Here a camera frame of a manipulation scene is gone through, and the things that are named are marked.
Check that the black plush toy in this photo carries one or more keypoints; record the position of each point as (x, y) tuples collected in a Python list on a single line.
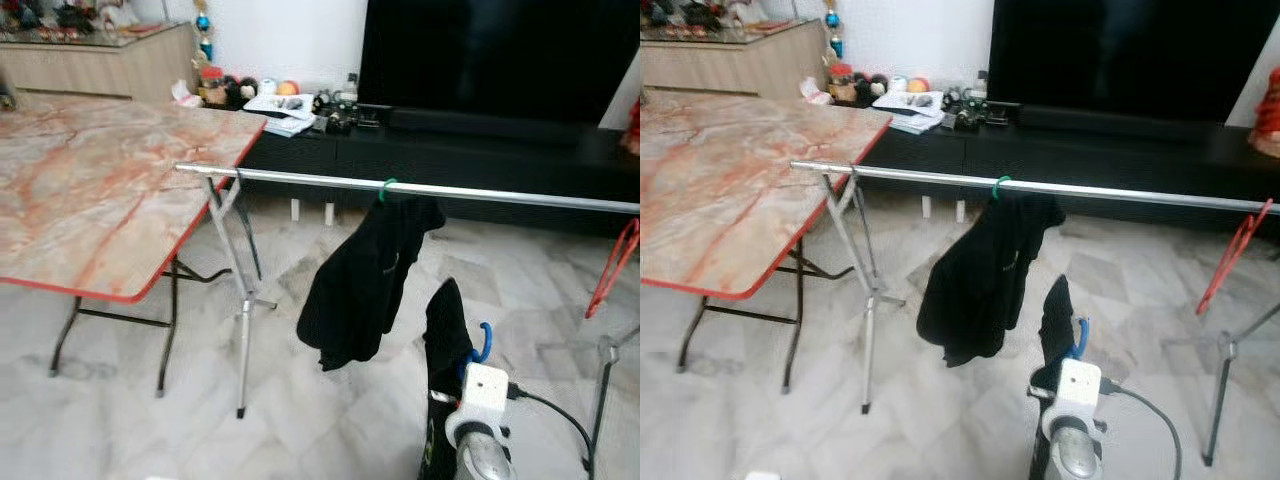
[(240, 92), (870, 88)]

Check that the black TV console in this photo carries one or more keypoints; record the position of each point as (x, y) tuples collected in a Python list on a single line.
[(1080, 160), (450, 165)]

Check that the black flat television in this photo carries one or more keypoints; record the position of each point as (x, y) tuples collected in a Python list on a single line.
[(480, 50), (1120, 50)]

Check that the green plastic hanger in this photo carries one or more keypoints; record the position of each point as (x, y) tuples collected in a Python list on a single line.
[(997, 185), (383, 186)]

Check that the clear plastic bottle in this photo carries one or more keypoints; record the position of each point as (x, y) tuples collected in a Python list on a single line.
[(979, 86), (349, 88)]

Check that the red plastic hanger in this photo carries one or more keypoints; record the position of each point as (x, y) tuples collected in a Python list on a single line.
[(596, 300), (1205, 300)]

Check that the gold and blue trophy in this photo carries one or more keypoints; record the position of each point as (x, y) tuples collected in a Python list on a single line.
[(203, 22), (832, 18)]

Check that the white paper stack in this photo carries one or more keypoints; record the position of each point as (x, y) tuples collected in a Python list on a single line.
[(908, 102), (280, 105)]

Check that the orange ball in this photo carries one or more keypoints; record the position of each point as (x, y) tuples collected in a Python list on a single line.
[(918, 85), (288, 89)]

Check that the light wooden cabinet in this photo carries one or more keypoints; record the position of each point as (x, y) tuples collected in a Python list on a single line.
[(730, 65), (90, 70)]

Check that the black plastic hanger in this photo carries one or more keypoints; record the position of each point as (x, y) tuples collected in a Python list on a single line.
[(250, 235), (865, 235)]

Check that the silver metal clothes rack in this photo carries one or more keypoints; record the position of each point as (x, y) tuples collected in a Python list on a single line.
[(300, 179), (920, 176)]

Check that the red-lid snack jar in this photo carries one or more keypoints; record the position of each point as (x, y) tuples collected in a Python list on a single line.
[(212, 90), (842, 87)]

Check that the black electronic gadgets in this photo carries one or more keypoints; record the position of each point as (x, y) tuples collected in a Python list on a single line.
[(345, 115), (975, 112)]

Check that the white tissue pack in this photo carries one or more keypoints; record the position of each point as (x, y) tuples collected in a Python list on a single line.
[(815, 92), (186, 95)]

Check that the blue plastic hanger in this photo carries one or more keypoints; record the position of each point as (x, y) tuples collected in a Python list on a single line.
[(1084, 335), (487, 340)]

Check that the marble top folding table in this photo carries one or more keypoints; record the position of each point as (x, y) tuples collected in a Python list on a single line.
[(100, 190), (740, 190)]

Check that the black T-shirt green logo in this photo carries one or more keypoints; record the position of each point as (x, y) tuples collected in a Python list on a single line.
[(980, 280), (360, 280)]

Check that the plain black garment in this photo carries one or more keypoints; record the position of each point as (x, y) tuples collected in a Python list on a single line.
[(445, 340), (1055, 330)]

